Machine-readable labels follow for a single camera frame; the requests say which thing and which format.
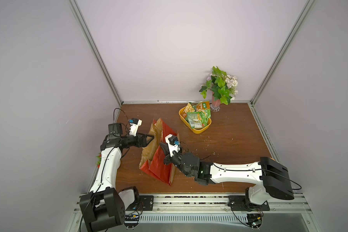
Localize yellow corn soup packet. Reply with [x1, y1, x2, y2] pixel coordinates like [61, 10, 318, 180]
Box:
[181, 103, 196, 118]

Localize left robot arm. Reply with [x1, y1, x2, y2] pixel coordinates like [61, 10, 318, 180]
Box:
[79, 118, 154, 232]

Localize green plant in pink vase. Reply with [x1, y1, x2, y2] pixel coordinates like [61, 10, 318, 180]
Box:
[199, 66, 238, 112]

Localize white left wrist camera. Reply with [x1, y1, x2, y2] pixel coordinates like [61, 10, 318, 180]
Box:
[129, 118, 142, 136]

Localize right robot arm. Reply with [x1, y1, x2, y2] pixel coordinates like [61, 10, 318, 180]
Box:
[160, 142, 294, 206]

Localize white pot red flowers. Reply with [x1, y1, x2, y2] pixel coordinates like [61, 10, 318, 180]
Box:
[96, 153, 102, 168]

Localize yellow plastic tray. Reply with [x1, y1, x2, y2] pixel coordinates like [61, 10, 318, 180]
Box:
[178, 107, 212, 134]

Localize green soup packet back side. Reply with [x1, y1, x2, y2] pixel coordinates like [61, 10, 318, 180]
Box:
[186, 112, 208, 130]

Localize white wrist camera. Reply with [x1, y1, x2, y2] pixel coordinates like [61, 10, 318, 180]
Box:
[165, 134, 181, 157]
[129, 118, 142, 136]

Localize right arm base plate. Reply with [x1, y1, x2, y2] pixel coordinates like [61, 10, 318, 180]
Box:
[227, 195, 270, 212]

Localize orange green mushroom soup packet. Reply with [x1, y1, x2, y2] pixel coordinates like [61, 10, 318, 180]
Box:
[193, 101, 211, 119]

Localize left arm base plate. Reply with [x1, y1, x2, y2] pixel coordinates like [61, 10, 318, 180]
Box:
[126, 195, 154, 213]

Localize red paper bag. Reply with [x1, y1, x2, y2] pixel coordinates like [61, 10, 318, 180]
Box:
[139, 119, 178, 186]

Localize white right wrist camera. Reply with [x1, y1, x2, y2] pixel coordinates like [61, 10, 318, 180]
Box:
[165, 134, 181, 157]

